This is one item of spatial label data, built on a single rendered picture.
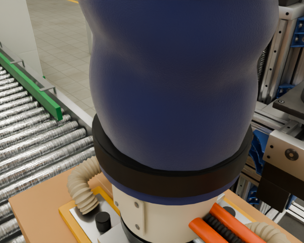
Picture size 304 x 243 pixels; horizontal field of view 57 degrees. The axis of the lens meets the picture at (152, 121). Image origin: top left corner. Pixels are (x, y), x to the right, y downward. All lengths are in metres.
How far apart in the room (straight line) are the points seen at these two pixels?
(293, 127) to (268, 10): 0.59
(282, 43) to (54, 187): 0.77
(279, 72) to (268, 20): 0.73
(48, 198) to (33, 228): 0.08
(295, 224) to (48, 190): 1.28
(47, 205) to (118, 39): 0.47
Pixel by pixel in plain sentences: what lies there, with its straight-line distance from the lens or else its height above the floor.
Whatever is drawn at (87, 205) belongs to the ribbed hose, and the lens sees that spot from 0.58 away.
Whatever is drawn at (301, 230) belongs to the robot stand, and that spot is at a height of 0.21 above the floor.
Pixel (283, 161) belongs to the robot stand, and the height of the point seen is 0.93.
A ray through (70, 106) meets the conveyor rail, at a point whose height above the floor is 0.59.
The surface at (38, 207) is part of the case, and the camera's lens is 0.67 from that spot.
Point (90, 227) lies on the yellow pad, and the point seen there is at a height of 0.97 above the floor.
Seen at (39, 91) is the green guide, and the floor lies 0.64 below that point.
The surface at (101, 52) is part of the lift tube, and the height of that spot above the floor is 1.33.
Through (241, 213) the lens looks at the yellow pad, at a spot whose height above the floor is 0.96.
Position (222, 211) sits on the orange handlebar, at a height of 1.08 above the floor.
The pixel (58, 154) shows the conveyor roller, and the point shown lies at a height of 0.54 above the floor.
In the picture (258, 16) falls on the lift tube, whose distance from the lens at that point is 0.28.
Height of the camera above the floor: 1.43
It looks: 34 degrees down
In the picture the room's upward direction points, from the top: straight up
